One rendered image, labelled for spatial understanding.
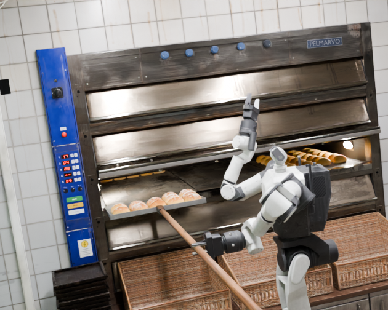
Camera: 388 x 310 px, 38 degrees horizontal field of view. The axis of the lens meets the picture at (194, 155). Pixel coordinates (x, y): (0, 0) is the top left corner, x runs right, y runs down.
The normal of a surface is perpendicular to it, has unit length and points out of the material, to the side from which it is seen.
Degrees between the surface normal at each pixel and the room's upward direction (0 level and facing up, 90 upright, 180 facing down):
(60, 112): 90
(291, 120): 70
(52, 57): 90
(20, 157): 90
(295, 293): 114
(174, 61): 90
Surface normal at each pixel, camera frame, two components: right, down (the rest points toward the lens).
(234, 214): 0.18, -0.24
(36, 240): 0.24, 0.11
